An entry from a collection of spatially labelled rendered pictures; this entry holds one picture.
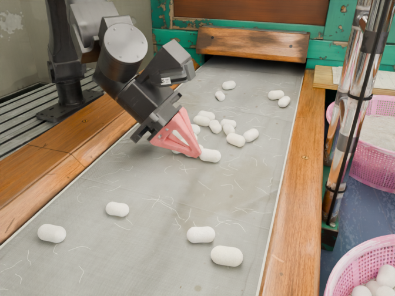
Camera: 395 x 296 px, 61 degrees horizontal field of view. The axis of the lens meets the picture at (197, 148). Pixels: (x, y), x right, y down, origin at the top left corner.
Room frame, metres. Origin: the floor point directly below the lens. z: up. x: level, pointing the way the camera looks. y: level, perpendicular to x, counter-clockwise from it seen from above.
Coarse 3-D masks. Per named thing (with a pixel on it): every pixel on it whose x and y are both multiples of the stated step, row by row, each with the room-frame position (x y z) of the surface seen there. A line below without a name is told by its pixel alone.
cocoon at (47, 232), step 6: (42, 228) 0.29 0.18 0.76; (48, 228) 0.29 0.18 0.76; (54, 228) 0.29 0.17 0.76; (60, 228) 0.29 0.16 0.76; (42, 234) 0.28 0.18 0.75; (48, 234) 0.28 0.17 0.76; (54, 234) 0.28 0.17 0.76; (60, 234) 0.28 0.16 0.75; (48, 240) 0.28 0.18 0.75; (54, 240) 0.28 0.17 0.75; (60, 240) 0.28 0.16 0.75
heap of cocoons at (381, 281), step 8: (384, 272) 0.24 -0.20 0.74; (392, 272) 0.24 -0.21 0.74; (368, 280) 0.24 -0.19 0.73; (376, 280) 0.24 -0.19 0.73; (384, 280) 0.23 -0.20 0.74; (392, 280) 0.23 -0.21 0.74; (360, 288) 0.22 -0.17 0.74; (368, 288) 0.23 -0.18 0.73; (376, 288) 0.23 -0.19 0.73; (384, 288) 0.22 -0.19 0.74; (392, 288) 0.23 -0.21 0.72
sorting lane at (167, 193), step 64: (256, 128) 0.58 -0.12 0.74; (64, 192) 0.38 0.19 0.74; (128, 192) 0.38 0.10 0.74; (192, 192) 0.38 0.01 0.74; (256, 192) 0.38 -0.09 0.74; (0, 256) 0.26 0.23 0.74; (64, 256) 0.26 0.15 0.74; (128, 256) 0.26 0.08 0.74; (192, 256) 0.26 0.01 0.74; (256, 256) 0.26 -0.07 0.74
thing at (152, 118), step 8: (120, 96) 0.47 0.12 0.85; (176, 96) 0.51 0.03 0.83; (120, 104) 0.47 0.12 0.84; (128, 112) 0.47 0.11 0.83; (152, 112) 0.43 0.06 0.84; (136, 120) 0.47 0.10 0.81; (144, 120) 0.46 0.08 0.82; (152, 120) 0.43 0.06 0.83; (144, 128) 0.47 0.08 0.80; (136, 136) 0.44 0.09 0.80
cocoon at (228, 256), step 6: (216, 246) 0.26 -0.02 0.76; (222, 246) 0.26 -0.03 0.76; (216, 252) 0.25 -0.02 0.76; (222, 252) 0.25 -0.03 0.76; (228, 252) 0.25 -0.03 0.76; (234, 252) 0.25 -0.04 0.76; (240, 252) 0.26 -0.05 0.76; (216, 258) 0.25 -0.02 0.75; (222, 258) 0.25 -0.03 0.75; (228, 258) 0.25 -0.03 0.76; (234, 258) 0.25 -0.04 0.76; (240, 258) 0.25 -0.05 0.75; (222, 264) 0.25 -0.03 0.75; (228, 264) 0.25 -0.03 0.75; (234, 264) 0.24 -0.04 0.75
